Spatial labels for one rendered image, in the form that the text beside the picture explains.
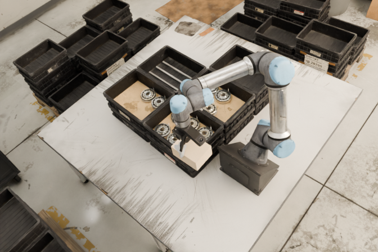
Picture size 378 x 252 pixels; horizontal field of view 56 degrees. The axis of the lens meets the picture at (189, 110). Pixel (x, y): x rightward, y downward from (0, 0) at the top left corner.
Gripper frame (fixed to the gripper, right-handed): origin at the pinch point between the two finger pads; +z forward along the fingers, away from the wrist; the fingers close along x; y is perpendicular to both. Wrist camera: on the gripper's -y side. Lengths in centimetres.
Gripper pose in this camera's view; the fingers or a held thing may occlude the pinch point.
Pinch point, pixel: (191, 148)
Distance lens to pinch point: 177.6
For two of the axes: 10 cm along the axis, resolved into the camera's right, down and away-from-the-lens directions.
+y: -7.6, -4.3, 4.9
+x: -6.4, 6.4, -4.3
